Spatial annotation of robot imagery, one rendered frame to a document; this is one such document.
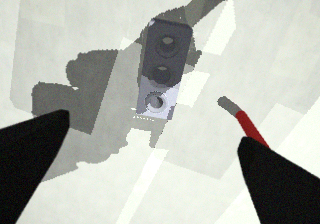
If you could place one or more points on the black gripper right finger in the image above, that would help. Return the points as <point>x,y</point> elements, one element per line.
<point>281,191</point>

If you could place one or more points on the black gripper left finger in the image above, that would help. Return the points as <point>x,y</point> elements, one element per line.
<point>27,150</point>

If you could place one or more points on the red peg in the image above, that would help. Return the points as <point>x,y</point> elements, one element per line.
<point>248,127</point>

